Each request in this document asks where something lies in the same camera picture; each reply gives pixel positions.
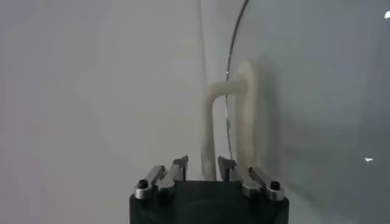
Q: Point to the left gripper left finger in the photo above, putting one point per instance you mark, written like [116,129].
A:
[161,181]

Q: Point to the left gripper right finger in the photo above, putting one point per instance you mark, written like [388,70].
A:
[253,182]

